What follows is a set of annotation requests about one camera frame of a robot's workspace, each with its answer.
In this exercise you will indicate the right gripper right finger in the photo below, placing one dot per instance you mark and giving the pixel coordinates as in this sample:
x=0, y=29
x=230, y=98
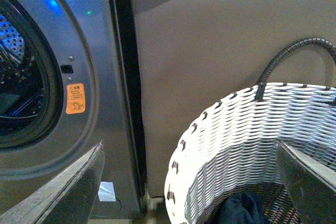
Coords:
x=309, y=184

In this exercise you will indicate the black wrapped basket handle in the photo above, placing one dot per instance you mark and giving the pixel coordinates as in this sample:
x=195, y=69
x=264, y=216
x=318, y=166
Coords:
x=284, y=54

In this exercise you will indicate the white woven laundry basket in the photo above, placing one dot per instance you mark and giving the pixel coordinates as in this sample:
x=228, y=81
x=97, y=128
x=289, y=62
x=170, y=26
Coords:
x=232, y=145

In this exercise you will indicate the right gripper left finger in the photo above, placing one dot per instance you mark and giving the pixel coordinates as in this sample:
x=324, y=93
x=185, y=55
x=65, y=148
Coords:
x=68, y=198

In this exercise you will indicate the grey fabric panel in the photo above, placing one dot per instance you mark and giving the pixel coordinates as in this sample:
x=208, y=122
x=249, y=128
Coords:
x=192, y=53

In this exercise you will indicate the dark navy blue garment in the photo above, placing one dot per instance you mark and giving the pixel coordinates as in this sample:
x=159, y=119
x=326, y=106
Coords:
x=242, y=207

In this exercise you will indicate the orange warning sticker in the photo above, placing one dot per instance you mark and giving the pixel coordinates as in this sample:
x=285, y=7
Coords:
x=76, y=98

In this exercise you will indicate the grey front-load washing machine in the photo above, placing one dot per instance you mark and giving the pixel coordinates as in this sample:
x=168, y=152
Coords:
x=46, y=45

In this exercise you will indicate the white tape piece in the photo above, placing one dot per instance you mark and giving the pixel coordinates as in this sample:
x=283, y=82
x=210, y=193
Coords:
x=106, y=192

